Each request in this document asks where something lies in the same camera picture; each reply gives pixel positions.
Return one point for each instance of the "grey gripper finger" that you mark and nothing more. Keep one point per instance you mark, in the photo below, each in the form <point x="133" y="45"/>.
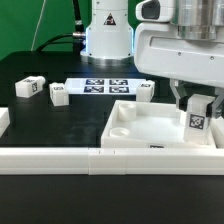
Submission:
<point x="214" y="109"/>

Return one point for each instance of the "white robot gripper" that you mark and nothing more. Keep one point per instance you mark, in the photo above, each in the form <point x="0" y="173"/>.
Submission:
<point x="181" y="40"/>

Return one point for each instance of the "white square table top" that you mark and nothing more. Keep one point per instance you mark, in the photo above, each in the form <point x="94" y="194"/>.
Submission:
<point x="134" y="124"/>

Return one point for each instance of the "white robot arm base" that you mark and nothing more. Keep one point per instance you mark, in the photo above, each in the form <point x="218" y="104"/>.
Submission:
<point x="109" y="37"/>

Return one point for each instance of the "white right fence piece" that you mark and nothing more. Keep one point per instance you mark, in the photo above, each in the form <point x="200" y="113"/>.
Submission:
<point x="217" y="127"/>

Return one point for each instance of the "white fence piece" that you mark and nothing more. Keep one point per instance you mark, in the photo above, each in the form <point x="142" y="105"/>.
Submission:
<point x="4" y="120"/>
<point x="217" y="127"/>

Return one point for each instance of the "white left fence piece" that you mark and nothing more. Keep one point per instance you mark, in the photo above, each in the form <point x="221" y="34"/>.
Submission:
<point x="4" y="120"/>

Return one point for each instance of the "white apriltag base plate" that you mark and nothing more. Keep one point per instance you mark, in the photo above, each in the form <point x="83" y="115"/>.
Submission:
<point x="102" y="86"/>

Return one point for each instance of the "white front fence wall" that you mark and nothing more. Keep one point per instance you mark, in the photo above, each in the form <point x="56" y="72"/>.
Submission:
<point x="25" y="161"/>

